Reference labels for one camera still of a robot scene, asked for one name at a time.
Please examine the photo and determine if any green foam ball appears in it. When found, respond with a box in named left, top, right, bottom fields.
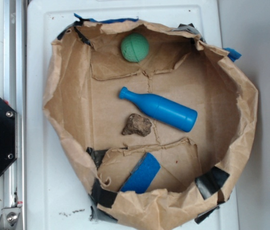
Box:
left=121, top=33, right=149, bottom=63

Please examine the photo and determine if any brown rock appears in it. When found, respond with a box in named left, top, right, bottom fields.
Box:
left=122, top=114, right=152, bottom=137

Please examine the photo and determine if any brown paper bag tray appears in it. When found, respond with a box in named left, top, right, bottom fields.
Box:
left=43, top=20, right=258, bottom=230

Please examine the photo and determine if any blue plastic bottle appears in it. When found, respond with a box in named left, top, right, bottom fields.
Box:
left=119, top=87, right=198, bottom=132

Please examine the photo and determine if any blue sponge strip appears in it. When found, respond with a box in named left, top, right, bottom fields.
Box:
left=120, top=152, right=161, bottom=194

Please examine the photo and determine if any black tape patch bottom-left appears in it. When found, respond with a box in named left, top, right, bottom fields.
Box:
left=90, top=178, right=118, bottom=208

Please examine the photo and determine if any black tape patch right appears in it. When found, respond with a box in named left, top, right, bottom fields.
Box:
left=195, top=166, right=230, bottom=200

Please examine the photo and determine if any white plastic board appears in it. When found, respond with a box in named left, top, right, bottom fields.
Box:
left=25, top=0, right=240, bottom=230

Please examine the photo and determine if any blue tape piece right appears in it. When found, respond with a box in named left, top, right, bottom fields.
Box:
left=224, top=47, right=242, bottom=62

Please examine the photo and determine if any aluminium frame rail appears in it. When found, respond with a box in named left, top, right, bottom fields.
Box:
left=3, top=0, right=29, bottom=230

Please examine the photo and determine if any metal corner bracket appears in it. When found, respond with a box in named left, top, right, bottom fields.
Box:
left=0, top=207, right=23, bottom=230

